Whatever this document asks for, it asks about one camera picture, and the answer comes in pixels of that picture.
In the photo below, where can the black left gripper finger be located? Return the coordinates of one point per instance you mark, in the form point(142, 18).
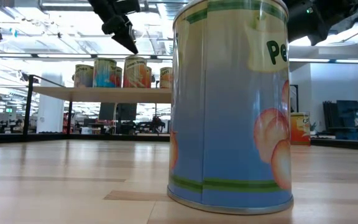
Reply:
point(127, 39)
point(113, 25)

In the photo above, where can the tomatoes can blue label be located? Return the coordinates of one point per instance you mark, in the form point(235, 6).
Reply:
point(104, 74)

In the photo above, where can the corn can orange label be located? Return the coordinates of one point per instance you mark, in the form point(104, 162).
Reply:
point(301, 132)
point(165, 79)

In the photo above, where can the long ceiling light bar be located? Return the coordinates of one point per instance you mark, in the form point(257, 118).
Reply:
point(64, 56)
point(346, 61)

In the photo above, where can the black computer monitor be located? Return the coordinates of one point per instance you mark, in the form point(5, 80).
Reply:
point(107, 112)
point(127, 112)

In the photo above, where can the black framed panel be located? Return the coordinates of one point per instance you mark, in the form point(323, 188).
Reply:
point(297, 98)

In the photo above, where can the black office chair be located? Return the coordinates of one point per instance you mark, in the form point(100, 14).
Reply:
point(157, 124)

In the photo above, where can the black background workstation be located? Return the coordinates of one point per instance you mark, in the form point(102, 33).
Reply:
point(348, 113)

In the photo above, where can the white building pillar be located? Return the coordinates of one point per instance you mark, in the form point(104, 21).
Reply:
point(47, 115)

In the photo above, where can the wooden shelf black metal frame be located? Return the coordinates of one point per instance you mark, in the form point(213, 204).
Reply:
point(104, 95)

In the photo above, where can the black aluminium table frame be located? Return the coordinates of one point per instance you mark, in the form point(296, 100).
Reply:
point(120, 137)

